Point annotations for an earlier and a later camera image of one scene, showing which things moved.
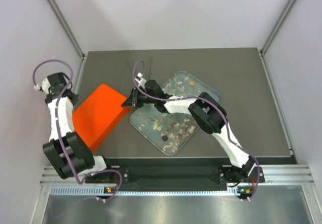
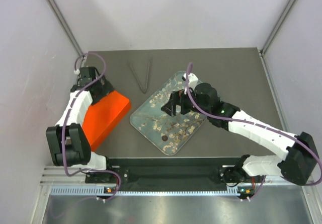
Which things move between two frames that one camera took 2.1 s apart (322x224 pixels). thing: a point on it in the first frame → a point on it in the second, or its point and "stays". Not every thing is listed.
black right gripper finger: [133, 92] → [176, 96]
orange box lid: [99, 114] stays
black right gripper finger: [129, 102] → [169, 108]
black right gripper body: [142, 99] → [187, 105]
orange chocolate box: [96, 117] stays
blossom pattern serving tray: [167, 131] stays
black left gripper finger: [72, 96] → [106, 90]
